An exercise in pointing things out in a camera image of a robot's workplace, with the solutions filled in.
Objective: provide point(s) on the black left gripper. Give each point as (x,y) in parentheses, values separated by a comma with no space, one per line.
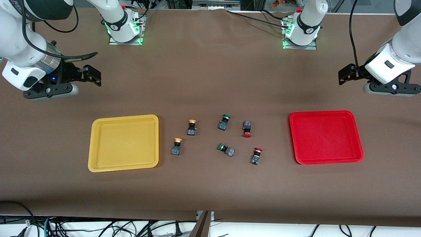
(357,73)

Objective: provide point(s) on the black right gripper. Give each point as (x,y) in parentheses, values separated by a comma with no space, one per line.
(68,73)

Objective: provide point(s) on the red push button switch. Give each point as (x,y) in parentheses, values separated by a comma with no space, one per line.
(255,159)
(247,125)

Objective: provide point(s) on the yellow push button switch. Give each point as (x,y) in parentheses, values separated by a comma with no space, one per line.
(191,131)
(176,150)

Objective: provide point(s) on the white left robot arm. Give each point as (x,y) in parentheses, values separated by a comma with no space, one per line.
(406,42)

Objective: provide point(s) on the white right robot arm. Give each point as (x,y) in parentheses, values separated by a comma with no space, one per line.
(19,46)

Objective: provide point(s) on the red plastic tray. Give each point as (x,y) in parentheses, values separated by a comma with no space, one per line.
(325,138)

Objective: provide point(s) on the yellow plastic tray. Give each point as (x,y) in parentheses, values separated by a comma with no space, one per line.
(121,144)

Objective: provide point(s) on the brown table cover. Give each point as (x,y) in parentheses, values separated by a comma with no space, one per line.
(210,82)

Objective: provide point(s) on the black power plug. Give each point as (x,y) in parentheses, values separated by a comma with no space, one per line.
(178,232)

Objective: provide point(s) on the dark wooden beam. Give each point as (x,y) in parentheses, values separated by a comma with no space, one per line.
(201,227)

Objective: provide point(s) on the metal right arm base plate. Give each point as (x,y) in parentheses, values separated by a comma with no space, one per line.
(126,43)

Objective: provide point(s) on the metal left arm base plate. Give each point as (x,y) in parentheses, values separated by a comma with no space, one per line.
(299,47)

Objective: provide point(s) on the green push button switch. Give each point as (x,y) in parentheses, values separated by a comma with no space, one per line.
(223,125)
(229,151)

